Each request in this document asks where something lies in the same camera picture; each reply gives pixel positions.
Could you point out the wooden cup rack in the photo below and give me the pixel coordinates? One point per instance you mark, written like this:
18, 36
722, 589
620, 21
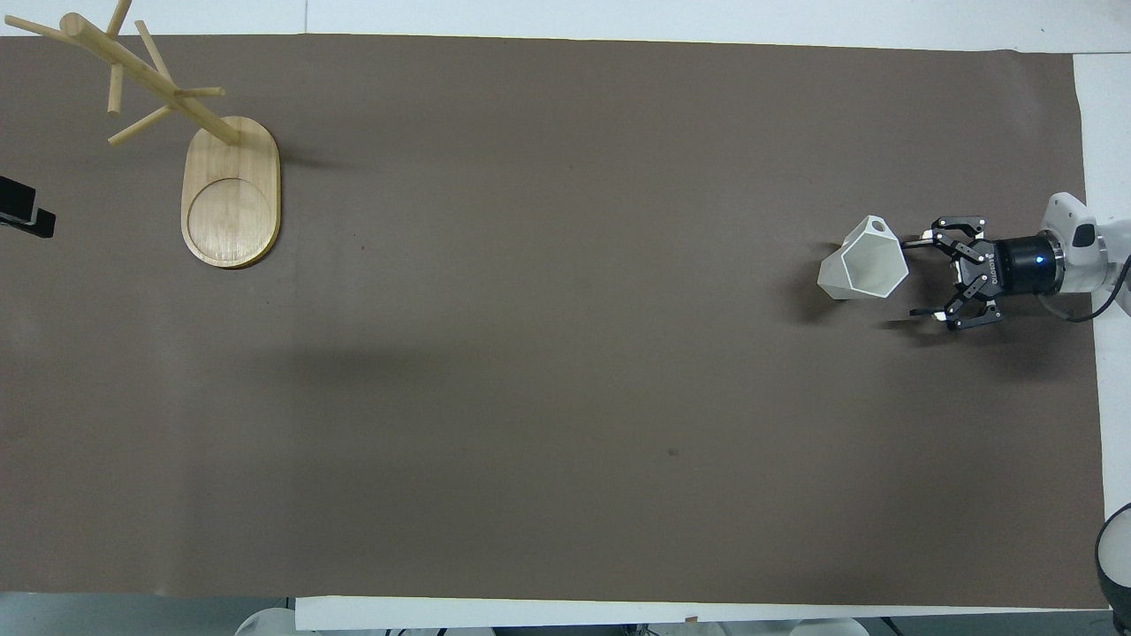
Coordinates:
231, 203

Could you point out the white geometric cup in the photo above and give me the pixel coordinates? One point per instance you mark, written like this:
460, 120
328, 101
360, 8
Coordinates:
850, 274

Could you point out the black stand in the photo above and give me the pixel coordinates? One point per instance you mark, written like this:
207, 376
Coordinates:
1120, 565

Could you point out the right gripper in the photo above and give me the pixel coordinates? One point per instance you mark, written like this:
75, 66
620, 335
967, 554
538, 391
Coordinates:
1025, 263

